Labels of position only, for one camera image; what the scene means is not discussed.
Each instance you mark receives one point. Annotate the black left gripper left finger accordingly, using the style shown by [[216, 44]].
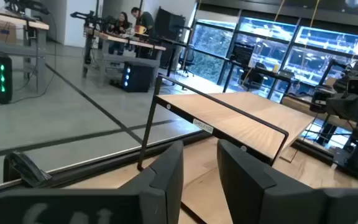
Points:
[[154, 199]]

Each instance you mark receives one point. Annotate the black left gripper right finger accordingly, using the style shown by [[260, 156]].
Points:
[[253, 193]]

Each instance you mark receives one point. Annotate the black background robot arm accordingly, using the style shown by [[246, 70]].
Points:
[[93, 19], [26, 5]]

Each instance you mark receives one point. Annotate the black desk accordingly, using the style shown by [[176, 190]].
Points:
[[259, 73]]

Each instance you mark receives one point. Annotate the black monitor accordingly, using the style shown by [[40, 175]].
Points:
[[242, 54]]

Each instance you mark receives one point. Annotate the black computer tower blue lights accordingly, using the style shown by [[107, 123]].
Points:
[[137, 77]]

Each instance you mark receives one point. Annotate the black table edge clamp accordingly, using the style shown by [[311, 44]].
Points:
[[23, 169]]

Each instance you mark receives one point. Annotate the black office chair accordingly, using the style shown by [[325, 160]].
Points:
[[187, 59]]

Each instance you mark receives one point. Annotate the yellow mug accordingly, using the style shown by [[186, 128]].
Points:
[[140, 30]]

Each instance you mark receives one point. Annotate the black upright panel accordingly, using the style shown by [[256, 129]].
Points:
[[168, 28]]

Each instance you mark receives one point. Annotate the seated person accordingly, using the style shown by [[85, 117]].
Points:
[[121, 26]]

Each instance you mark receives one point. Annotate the standing person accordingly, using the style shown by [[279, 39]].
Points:
[[145, 20]]

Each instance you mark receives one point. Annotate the wooden shelf with black frame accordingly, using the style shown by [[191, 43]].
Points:
[[244, 118]]

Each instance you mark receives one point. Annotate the wooden workbench with grey frame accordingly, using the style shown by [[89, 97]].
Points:
[[129, 42], [26, 23]]

